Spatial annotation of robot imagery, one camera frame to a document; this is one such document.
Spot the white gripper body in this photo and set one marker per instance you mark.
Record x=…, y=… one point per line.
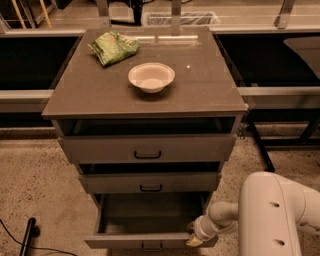
x=201, y=229

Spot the grey bottom drawer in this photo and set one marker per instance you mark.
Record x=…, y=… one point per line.
x=146, y=221

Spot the grey drawer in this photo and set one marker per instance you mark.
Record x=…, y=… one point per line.
x=146, y=140
x=150, y=177
x=146, y=221

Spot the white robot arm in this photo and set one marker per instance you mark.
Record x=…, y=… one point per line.
x=268, y=216

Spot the grey middle drawer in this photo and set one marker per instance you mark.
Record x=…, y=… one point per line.
x=150, y=177

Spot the grey top drawer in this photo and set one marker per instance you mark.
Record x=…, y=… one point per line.
x=146, y=140

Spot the grey drawer cabinet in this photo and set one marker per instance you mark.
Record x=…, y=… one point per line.
x=202, y=87

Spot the black table leg with caster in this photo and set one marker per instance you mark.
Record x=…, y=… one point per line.
x=268, y=163

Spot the white bowl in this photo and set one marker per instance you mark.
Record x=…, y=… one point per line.
x=151, y=77

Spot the black stand leg left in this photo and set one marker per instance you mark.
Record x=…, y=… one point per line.
x=32, y=231

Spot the green chip bag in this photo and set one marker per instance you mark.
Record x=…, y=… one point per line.
x=113, y=47

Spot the wooden stick right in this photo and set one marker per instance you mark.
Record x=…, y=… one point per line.
x=45, y=13

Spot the wooden stick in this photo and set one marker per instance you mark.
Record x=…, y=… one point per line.
x=18, y=13
x=45, y=13

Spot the wooden stick left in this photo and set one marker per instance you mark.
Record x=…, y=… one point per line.
x=18, y=13

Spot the wire mesh basket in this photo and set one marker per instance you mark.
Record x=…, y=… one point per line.
x=200, y=18

